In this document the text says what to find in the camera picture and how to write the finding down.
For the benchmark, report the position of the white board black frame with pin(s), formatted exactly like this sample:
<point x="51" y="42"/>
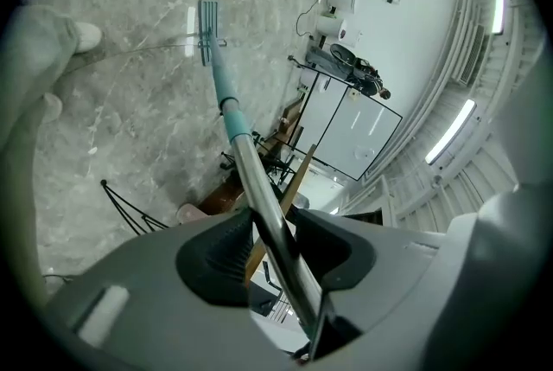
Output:
<point x="345" y="127"/>

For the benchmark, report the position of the teal mop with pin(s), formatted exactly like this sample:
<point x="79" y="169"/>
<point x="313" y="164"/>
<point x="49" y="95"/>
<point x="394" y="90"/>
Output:
<point x="255" y="174"/>

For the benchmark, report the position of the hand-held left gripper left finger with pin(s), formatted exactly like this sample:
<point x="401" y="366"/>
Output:
<point x="207" y="261"/>

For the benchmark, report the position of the wooden stand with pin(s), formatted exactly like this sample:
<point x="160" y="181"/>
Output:
<point x="290" y="118"/>

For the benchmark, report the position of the curved wooden table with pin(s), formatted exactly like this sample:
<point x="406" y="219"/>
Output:
<point x="224" y="196"/>

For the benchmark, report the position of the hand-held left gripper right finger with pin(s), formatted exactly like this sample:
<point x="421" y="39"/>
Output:
<point x="345" y="257"/>

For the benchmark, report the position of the black hairpin table leg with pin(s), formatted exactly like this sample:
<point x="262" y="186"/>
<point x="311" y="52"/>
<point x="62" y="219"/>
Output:
<point x="129" y="213"/>
<point x="276" y="164"/>

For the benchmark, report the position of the pale green trousers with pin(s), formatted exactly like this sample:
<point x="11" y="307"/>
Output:
<point x="39" y="45"/>

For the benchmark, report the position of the ceiling light strip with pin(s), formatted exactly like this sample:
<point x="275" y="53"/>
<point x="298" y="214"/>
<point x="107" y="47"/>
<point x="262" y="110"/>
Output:
<point x="499" y="6"/>
<point x="451" y="129"/>

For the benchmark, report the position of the white ceiling air vent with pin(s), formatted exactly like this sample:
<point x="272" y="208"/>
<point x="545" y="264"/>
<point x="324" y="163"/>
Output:
<point x="472" y="53"/>

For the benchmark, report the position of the white shoe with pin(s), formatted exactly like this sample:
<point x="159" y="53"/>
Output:
<point x="52" y="107"/>
<point x="88" y="36"/>

